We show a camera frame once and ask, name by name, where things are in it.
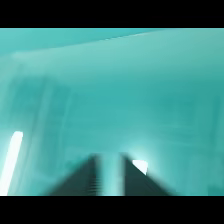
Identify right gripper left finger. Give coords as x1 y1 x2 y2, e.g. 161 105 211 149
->
49 153 103 197

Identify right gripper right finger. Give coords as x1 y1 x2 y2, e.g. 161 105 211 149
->
120 153 175 197

